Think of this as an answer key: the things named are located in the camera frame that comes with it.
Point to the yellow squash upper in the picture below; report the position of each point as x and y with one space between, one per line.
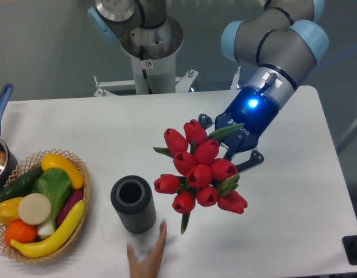
53 160

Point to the woven wicker basket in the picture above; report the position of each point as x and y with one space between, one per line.
30 163

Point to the orange fruit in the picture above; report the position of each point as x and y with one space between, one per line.
21 232

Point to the green cucumber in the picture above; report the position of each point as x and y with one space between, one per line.
22 185

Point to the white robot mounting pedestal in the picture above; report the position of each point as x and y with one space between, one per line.
152 53

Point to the purple eggplant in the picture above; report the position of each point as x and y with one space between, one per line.
74 197

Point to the round beige disc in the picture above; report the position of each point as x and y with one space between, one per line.
34 209

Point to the black device at edge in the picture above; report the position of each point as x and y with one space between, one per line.
350 246

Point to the green leafy bok choy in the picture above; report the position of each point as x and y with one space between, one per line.
55 184

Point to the bare human hand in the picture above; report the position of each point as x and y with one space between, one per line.
150 265

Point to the long yellow banana squash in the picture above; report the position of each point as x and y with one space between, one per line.
55 241

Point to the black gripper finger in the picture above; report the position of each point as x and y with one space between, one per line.
206 121
245 161

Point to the yellow bell pepper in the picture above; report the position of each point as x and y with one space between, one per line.
9 210

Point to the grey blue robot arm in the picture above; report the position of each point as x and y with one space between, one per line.
284 43

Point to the red tulip bouquet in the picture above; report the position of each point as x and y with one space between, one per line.
203 178

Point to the dark grey ribbed vase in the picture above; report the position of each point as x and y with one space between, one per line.
132 199

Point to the blue handled saucepan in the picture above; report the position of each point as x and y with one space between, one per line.
8 161

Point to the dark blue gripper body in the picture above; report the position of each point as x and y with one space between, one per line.
255 110

